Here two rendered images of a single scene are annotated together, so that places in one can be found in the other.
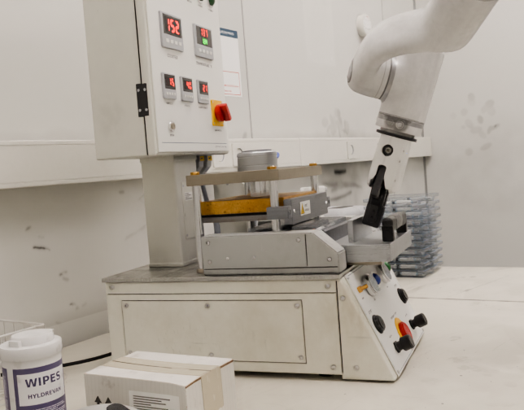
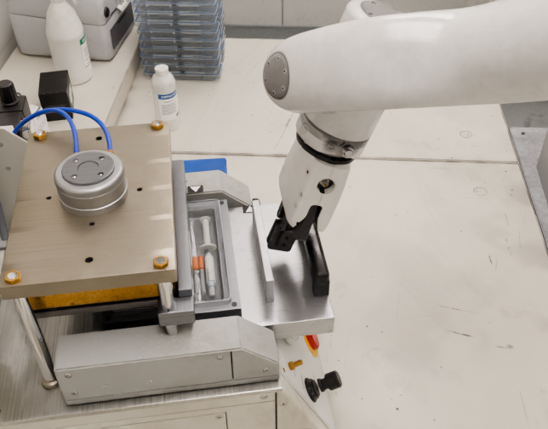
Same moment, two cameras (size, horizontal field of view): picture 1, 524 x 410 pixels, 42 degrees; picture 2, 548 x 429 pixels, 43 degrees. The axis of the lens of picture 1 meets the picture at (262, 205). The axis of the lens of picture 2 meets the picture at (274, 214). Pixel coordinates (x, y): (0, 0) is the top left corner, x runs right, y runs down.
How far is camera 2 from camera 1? 0.89 m
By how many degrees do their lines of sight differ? 47
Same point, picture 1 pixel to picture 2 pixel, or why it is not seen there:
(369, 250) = (306, 326)
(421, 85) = not seen: hidden behind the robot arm
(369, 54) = (340, 100)
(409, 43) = (423, 101)
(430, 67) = not seen: hidden behind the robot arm
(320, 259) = (254, 371)
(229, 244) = (105, 373)
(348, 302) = (291, 405)
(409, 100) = (367, 118)
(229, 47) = not seen: outside the picture
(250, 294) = (148, 416)
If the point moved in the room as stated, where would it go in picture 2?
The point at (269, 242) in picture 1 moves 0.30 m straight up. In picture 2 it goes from (174, 363) to (137, 149)
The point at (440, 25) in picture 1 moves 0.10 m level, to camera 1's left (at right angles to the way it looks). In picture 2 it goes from (493, 95) to (398, 129)
